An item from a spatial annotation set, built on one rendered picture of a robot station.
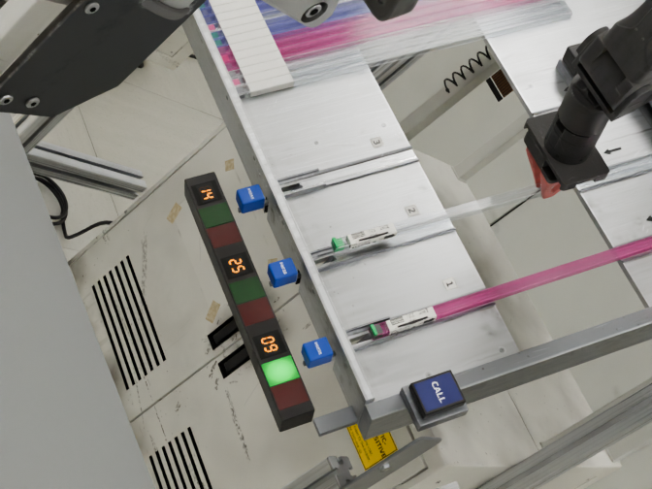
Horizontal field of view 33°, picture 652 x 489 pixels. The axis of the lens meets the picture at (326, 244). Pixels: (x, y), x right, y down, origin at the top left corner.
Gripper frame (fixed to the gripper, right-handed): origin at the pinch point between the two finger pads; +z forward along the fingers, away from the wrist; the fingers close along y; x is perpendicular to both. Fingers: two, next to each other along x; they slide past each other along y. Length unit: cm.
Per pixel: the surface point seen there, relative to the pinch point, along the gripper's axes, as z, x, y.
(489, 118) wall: 157, -89, 110
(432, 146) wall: 172, -74, 115
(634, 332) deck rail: 1.1, -1.2, -21.3
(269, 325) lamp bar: 2.3, 39.4, -6.0
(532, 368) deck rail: 1.2, 12.7, -21.3
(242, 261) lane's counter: 2.3, 39.5, 3.0
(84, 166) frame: 41, 49, 49
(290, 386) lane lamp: 2.2, 39.8, -14.0
